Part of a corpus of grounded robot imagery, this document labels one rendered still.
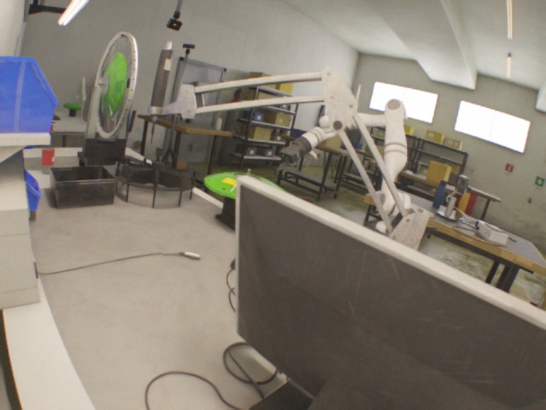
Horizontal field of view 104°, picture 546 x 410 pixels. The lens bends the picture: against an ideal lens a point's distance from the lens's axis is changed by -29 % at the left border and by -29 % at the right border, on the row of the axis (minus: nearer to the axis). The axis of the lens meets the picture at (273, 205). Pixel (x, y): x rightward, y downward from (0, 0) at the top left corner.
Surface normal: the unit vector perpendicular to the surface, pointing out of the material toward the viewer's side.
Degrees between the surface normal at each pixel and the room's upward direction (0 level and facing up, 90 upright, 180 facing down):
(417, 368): 102
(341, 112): 90
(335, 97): 90
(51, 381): 0
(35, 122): 92
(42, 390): 0
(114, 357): 0
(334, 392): 86
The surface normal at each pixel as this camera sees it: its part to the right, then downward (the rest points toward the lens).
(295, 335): -0.69, 0.27
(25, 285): 0.72, 0.35
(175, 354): 0.21, -0.93
